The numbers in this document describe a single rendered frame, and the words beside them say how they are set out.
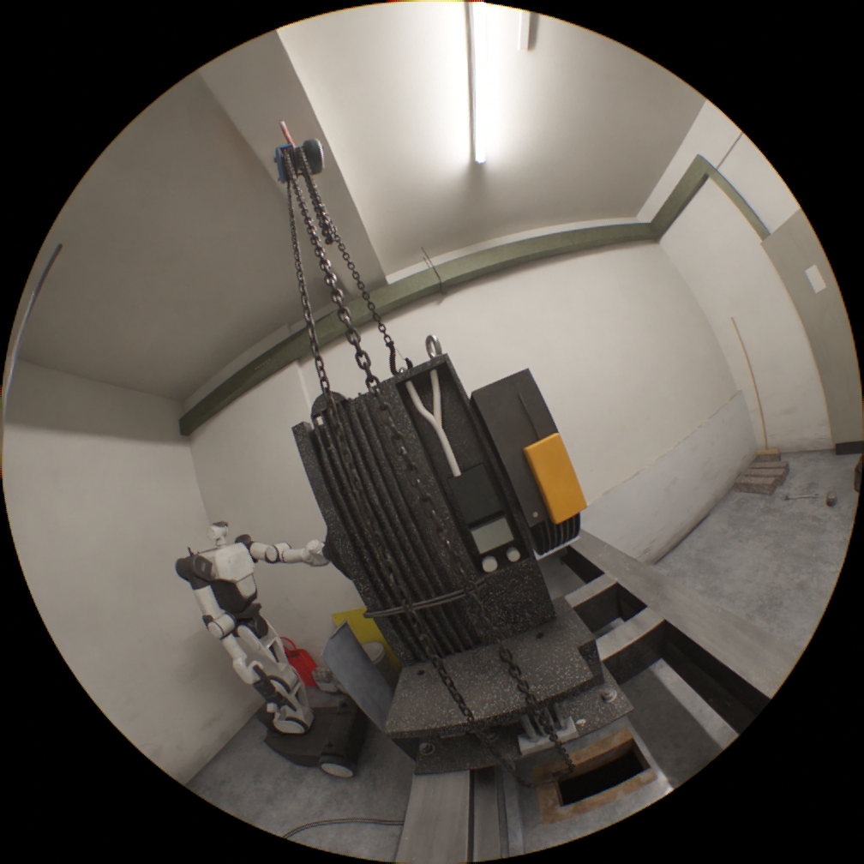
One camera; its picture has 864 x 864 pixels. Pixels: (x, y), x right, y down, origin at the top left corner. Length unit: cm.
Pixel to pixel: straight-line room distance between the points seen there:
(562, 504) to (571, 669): 34
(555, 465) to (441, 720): 56
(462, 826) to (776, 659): 74
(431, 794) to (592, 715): 42
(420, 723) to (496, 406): 68
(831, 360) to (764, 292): 85
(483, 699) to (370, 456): 59
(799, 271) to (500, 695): 288
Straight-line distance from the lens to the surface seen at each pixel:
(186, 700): 253
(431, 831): 81
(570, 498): 55
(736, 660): 88
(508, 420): 54
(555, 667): 65
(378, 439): 63
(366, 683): 93
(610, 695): 82
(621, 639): 98
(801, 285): 277
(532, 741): 77
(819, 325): 279
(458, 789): 83
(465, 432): 70
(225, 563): 139
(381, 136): 165
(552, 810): 143
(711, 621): 97
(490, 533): 65
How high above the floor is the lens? 138
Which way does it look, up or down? 7 degrees up
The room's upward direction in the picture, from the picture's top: 23 degrees counter-clockwise
